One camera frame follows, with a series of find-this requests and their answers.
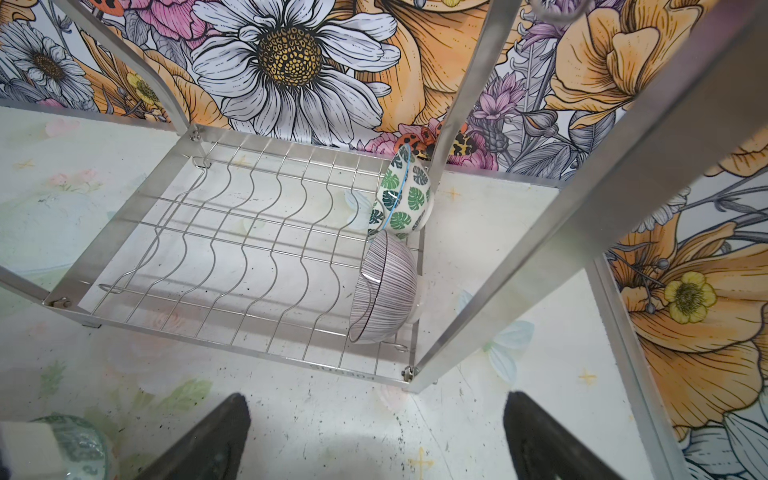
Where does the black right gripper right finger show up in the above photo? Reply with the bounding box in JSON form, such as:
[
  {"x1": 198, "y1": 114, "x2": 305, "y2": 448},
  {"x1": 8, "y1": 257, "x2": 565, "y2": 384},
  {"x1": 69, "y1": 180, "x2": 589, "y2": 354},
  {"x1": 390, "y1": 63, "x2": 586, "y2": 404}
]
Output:
[{"x1": 503, "y1": 391, "x2": 620, "y2": 480}]

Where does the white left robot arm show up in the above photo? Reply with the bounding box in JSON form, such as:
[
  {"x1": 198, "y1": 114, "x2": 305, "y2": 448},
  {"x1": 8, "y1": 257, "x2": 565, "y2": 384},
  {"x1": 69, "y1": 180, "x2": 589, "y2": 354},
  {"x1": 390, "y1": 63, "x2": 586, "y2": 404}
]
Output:
[{"x1": 1, "y1": 422, "x2": 67, "y2": 480}]

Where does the teal geometric pattern bowl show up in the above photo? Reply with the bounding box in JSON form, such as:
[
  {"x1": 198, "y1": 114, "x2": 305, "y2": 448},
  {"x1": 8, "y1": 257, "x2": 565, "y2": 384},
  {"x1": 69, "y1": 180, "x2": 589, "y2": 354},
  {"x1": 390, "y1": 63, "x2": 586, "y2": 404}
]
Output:
[{"x1": 33, "y1": 414, "x2": 120, "y2": 480}]

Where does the aluminium right corner post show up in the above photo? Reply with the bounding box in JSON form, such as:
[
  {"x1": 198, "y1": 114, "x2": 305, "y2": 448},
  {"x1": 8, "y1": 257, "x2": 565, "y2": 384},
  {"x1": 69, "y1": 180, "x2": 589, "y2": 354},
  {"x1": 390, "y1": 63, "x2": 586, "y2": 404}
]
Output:
[{"x1": 585, "y1": 256, "x2": 689, "y2": 479}]

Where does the steel two-tier dish rack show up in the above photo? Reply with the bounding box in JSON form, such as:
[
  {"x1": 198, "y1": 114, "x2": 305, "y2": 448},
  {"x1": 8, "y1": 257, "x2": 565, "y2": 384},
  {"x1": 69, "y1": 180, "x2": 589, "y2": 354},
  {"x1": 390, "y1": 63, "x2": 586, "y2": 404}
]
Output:
[{"x1": 1, "y1": 1, "x2": 767, "y2": 392}]

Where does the purple striped bowl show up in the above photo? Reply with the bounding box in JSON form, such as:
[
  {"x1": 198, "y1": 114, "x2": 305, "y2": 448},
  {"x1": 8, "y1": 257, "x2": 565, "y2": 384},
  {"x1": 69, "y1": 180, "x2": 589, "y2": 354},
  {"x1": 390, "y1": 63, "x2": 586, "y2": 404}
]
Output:
[{"x1": 348, "y1": 231, "x2": 418, "y2": 344}]

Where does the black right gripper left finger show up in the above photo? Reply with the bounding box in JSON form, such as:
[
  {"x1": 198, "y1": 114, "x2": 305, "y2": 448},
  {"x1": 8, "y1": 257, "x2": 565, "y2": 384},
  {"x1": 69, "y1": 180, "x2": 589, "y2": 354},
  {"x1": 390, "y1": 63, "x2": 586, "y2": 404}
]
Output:
[{"x1": 136, "y1": 393, "x2": 251, "y2": 480}]

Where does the green leaf pattern bowl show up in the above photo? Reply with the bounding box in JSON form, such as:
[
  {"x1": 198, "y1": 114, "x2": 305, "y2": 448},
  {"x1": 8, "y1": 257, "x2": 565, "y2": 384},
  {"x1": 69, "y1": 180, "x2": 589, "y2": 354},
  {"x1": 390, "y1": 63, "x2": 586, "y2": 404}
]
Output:
[{"x1": 368, "y1": 145, "x2": 434, "y2": 239}]

